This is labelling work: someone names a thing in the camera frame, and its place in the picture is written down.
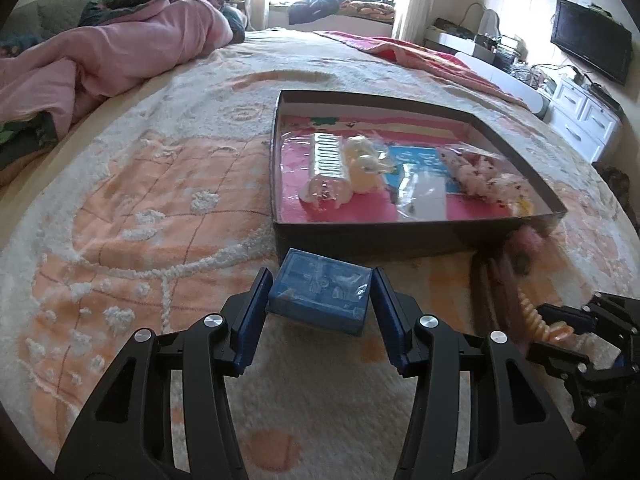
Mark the clear pearl hair claw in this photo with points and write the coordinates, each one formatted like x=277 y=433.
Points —
x=367 y=164

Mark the blue plastic box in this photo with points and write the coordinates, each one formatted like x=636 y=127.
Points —
x=321 y=292

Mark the black flat television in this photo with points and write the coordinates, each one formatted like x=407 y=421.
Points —
x=593 y=38

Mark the grey upholstered headboard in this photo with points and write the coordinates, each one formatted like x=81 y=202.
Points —
x=38 y=21

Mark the beige patterned bedspread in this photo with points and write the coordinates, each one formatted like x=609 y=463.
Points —
x=156 y=209

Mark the colourful folded blanket on sill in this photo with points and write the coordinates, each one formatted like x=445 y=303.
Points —
x=370 y=10

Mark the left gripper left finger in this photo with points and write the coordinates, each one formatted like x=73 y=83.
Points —
x=124 y=429

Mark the yellow item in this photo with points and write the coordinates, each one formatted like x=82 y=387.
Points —
x=522 y=207

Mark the pink and blue book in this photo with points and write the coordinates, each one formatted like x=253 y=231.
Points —
x=409 y=140

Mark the floral fabric bow scrunchie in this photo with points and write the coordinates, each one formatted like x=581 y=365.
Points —
x=483 y=179

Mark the dark jacket on sill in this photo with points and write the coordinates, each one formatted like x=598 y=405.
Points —
x=307 y=11

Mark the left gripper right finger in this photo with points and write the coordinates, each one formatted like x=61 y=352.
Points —
x=478 y=412

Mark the small clear plastic packet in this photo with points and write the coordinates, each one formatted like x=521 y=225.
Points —
x=422 y=196

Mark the pink quilt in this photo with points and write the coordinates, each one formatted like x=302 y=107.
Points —
x=70 y=74

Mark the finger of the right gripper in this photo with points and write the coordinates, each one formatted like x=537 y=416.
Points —
x=560 y=359
x=608 y=316

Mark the dark shallow cardboard tray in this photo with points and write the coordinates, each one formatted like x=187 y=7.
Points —
x=354 y=241

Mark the white desk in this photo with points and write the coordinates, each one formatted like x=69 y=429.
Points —
x=481 y=60

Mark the red pink blanket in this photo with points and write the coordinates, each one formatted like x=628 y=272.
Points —
x=439 y=64

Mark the white comb hair clip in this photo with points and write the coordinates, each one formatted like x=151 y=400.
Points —
x=328 y=181

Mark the white drawer cabinet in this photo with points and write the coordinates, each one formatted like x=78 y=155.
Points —
x=590 y=127

